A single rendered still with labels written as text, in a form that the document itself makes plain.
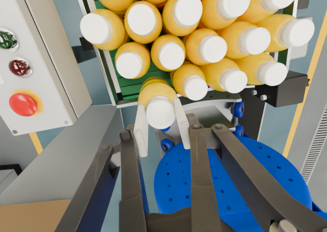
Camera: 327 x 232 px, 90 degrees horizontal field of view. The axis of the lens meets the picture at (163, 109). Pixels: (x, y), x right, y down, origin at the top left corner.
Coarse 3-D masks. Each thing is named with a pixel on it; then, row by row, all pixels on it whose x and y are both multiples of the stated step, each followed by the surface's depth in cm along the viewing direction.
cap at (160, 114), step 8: (152, 104) 20; (160, 104) 20; (168, 104) 20; (152, 112) 20; (160, 112) 21; (168, 112) 21; (152, 120) 21; (160, 120) 21; (168, 120) 21; (160, 128) 21
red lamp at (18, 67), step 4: (12, 60) 21; (16, 60) 21; (20, 60) 22; (8, 64) 21; (12, 64) 21; (16, 64) 21; (20, 64) 21; (24, 64) 22; (12, 68) 21; (16, 68) 21; (20, 68) 21; (24, 68) 22; (28, 68) 22; (12, 72) 22; (16, 72) 22; (20, 72) 22; (24, 72) 22
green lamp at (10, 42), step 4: (0, 32) 20; (4, 32) 20; (0, 36) 20; (4, 36) 20; (8, 36) 20; (12, 36) 21; (0, 40) 20; (4, 40) 20; (8, 40) 20; (12, 40) 21; (0, 44) 20; (4, 44) 20; (8, 44) 20; (12, 44) 21; (4, 48) 21; (8, 48) 21
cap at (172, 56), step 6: (162, 48) 25; (168, 48) 25; (174, 48) 25; (180, 48) 25; (162, 54) 25; (168, 54) 25; (174, 54) 25; (180, 54) 25; (162, 60) 25; (168, 60) 25; (174, 60) 25; (180, 60) 25; (168, 66) 26; (174, 66) 26
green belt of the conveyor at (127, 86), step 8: (96, 0) 37; (96, 8) 37; (104, 8) 37; (112, 56) 41; (152, 64) 43; (152, 72) 44; (160, 72) 44; (120, 80) 44; (128, 80) 44; (136, 80) 44; (144, 80) 44; (168, 80) 45; (120, 88) 45; (128, 88) 45; (136, 88) 45; (128, 96) 46; (136, 96) 46
